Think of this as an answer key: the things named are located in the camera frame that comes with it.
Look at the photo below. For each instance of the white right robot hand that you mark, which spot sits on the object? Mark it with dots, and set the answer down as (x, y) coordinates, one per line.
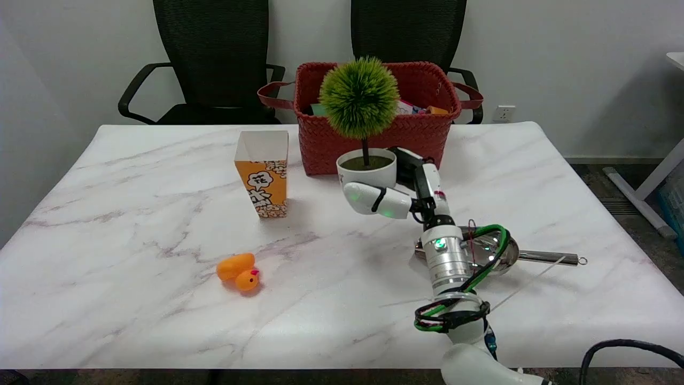
(386, 200)

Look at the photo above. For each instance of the green potted plant white pot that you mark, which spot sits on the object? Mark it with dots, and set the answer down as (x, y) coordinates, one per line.
(359, 107)

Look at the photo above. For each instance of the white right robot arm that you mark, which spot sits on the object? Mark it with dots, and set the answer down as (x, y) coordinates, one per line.
(454, 278)

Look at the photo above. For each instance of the red woven basket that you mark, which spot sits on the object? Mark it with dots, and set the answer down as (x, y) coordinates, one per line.
(427, 128)

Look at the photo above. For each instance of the colourful items inside basket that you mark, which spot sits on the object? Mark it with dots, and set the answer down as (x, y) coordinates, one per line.
(416, 109)

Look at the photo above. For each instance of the orange popcorn paper box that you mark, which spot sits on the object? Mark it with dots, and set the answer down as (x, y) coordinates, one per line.
(263, 176)

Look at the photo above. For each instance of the steel ladle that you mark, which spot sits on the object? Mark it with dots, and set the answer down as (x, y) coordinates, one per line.
(534, 257)

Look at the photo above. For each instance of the orange rubber duck toy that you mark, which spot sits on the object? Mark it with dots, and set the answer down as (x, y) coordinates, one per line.
(239, 271)

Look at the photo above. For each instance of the black mesh office chair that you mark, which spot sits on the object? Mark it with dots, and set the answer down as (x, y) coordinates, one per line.
(409, 32)
(214, 59)

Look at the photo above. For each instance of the white wall power socket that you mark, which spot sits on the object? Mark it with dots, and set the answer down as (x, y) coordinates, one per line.
(503, 113)

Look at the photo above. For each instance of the white desk leg frame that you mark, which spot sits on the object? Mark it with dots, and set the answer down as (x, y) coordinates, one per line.
(649, 184)

